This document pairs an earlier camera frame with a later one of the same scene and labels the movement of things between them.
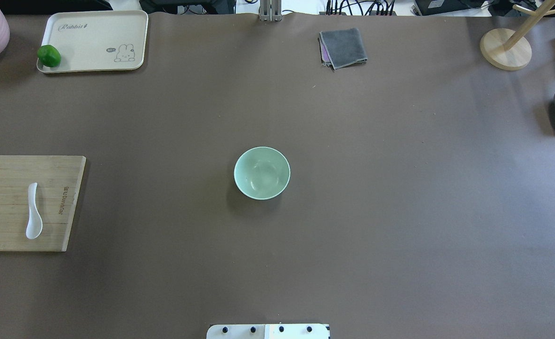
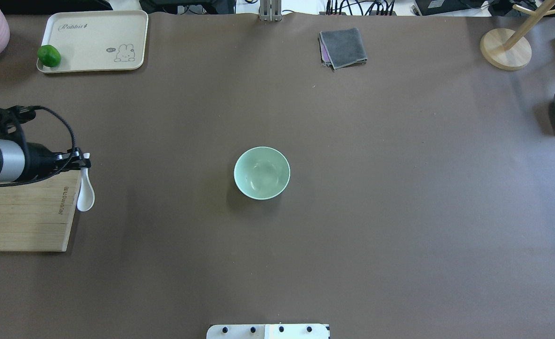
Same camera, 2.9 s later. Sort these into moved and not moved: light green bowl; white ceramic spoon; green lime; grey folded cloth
Moved: white ceramic spoon
Not moved: light green bowl; grey folded cloth; green lime
